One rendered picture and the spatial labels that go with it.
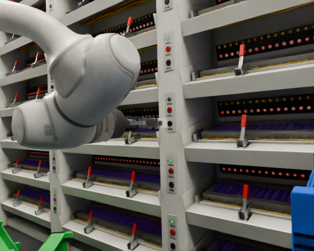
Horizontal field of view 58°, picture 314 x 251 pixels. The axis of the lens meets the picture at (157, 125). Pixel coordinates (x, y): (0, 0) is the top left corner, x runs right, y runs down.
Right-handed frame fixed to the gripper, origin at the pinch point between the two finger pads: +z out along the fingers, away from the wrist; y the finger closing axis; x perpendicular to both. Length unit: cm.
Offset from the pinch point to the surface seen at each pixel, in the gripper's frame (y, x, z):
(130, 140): -19.8, -5.7, 7.7
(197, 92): 9.6, 8.7, 7.2
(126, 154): -21.4, -10.8, 7.2
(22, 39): -101, 49, 7
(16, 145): -112, -10, 7
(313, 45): 37.4, 20.4, 23.6
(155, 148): -6.9, -8.1, 6.4
